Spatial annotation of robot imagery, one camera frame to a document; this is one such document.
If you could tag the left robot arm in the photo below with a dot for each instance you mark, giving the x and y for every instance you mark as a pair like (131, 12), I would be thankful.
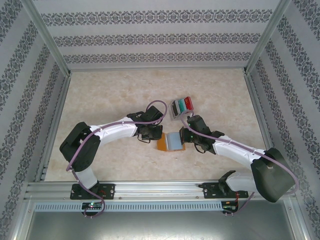
(115, 130)

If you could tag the black credit card with chip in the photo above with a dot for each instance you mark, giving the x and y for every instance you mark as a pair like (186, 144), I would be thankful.
(177, 108)

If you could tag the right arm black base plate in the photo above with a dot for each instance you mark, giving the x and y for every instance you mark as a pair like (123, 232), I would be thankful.
(211, 190)

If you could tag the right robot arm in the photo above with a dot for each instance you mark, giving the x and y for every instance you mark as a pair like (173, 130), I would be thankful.
(237, 152)

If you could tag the grey metal panel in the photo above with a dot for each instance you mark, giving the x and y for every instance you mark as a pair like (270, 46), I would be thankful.
(160, 227)

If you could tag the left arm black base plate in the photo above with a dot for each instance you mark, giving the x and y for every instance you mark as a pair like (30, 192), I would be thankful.
(107, 190)

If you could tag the clear acrylic card stand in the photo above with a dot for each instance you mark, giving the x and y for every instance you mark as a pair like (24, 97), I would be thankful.
(176, 119)

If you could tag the aluminium mounting rail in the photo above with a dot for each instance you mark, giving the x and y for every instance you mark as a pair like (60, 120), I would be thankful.
(160, 190)

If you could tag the aluminium frame post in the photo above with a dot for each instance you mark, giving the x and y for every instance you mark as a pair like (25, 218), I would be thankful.
(266, 37)
(49, 37)

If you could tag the aluminium table edge rail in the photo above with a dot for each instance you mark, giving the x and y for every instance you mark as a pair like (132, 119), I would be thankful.
(157, 68)
(60, 100)
(255, 100)

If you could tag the orange card holder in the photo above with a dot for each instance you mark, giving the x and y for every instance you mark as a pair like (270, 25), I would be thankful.
(172, 142)

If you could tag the teal plastic card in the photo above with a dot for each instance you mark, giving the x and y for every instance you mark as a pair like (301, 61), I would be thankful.
(181, 105)

